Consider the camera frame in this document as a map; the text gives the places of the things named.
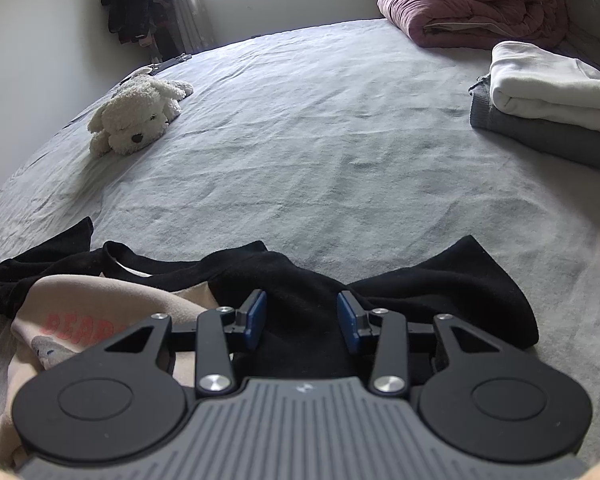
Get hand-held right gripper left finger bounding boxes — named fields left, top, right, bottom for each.
left=102, top=289, right=268, bottom=396

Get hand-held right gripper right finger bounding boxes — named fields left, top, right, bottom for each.
left=336, top=291, right=498, bottom=396

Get beige sweatshirt with black sleeves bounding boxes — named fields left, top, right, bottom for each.
left=0, top=216, right=540, bottom=473

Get grey folded sweater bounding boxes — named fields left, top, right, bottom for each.
left=468, top=74, right=600, bottom=171

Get grey patterned curtain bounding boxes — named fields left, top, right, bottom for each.
left=172, top=0, right=216, bottom=53

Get white plush dog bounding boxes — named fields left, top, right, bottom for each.
left=88, top=74, right=194, bottom=158

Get white folded garment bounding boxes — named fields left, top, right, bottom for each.
left=489, top=41, right=600, bottom=133

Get dark strap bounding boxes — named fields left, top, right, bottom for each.
left=147, top=53, right=193, bottom=70

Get pink folded quilt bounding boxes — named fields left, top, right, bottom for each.
left=377, top=0, right=570, bottom=50

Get dark hanging clothes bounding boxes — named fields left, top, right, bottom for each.
left=100, top=0, right=178, bottom=58

